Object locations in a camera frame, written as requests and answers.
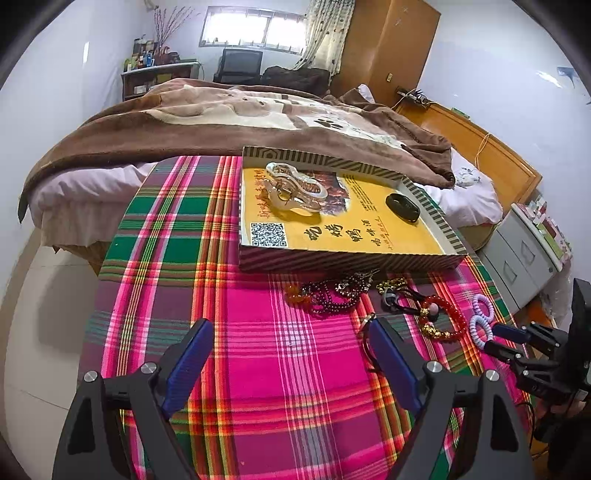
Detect brown paw print blanket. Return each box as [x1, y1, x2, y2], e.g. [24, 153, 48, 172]
[17, 78, 455, 222]

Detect black office chair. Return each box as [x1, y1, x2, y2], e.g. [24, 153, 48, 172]
[213, 48, 264, 86]

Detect wooden wardrobe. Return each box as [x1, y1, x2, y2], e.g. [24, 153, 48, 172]
[330, 0, 441, 109]

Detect colourful boxes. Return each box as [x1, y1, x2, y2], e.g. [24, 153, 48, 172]
[512, 194, 574, 273]

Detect vase of dry branches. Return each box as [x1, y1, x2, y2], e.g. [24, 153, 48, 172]
[152, 4, 195, 65]

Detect dark brown clothes pile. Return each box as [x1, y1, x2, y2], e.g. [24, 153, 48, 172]
[261, 66, 331, 96]

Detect barred window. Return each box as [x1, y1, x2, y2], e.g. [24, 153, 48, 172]
[198, 6, 308, 55]

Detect group of bottles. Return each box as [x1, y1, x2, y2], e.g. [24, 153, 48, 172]
[122, 39, 158, 72]

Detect black band bracelet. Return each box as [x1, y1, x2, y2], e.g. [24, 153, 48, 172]
[385, 193, 422, 223]

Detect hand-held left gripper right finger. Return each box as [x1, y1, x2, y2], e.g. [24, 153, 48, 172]
[366, 315, 536, 480]

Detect dotted cream curtain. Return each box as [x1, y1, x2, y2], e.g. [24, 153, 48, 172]
[293, 0, 356, 77]

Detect amber bead bracelet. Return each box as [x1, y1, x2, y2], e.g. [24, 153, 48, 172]
[284, 282, 315, 308]

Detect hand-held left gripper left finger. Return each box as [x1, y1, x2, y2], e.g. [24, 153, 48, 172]
[53, 318, 215, 480]

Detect dark wooden desk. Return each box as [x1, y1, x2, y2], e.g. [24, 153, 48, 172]
[121, 59, 204, 102]

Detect grey drawer cabinet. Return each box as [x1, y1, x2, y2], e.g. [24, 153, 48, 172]
[478, 203, 561, 319]

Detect gold bead chain bracelet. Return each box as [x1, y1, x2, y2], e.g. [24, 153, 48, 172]
[375, 276, 410, 295]

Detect pale blue spiral hair tie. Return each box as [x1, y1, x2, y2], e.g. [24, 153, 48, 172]
[468, 315, 496, 349]

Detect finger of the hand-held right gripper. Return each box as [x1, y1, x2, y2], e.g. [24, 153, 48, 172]
[491, 323, 563, 357]
[482, 340, 561, 386]

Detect clear plastic hair claw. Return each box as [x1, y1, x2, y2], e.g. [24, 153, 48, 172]
[264, 161, 328, 215]

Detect striped cardboard box yellow bottom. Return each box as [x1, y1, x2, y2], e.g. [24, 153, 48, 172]
[238, 145, 468, 274]

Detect black hair tie pink ball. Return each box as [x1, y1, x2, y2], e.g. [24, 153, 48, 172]
[381, 286, 445, 320]

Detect wooden headboard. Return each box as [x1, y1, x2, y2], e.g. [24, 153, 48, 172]
[396, 100, 543, 217]

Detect purple spiral hair tie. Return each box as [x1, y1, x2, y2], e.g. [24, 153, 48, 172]
[472, 294, 502, 320]

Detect pink green plaid tablecloth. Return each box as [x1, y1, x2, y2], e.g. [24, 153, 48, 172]
[76, 154, 541, 480]

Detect dark red bead bracelet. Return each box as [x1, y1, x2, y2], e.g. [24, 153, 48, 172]
[300, 272, 365, 317]

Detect power strip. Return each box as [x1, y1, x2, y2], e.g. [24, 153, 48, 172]
[396, 87, 431, 108]

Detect yellow cable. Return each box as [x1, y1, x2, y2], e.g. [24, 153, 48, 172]
[473, 131, 492, 168]

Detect black cord bracelet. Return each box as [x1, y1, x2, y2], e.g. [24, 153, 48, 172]
[359, 314, 385, 372]

